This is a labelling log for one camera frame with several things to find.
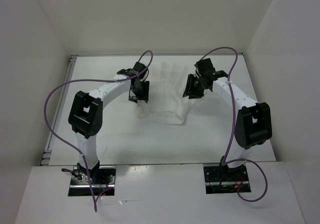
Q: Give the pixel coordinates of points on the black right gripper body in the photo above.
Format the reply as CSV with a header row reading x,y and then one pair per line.
x,y
198,83

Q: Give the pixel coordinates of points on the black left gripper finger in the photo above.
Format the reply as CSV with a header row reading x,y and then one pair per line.
x,y
146,89
136,97

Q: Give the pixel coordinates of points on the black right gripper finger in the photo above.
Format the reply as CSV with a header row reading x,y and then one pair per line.
x,y
195,92
190,82

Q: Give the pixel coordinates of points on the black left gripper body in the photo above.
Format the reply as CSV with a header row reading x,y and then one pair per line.
x,y
139,85

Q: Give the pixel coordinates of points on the white skirt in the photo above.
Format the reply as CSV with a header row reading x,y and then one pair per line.
x,y
166,103

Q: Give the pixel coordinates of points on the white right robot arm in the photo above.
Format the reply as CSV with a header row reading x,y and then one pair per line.
x,y
251,125

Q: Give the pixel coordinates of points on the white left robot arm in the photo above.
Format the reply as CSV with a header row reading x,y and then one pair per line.
x,y
86,114

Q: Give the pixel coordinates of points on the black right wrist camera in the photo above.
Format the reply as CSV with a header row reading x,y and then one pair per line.
x,y
204,67

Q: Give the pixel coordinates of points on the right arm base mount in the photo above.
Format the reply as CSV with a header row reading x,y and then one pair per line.
x,y
222,179

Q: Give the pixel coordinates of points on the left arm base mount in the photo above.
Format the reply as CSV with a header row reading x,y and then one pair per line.
x,y
103,182

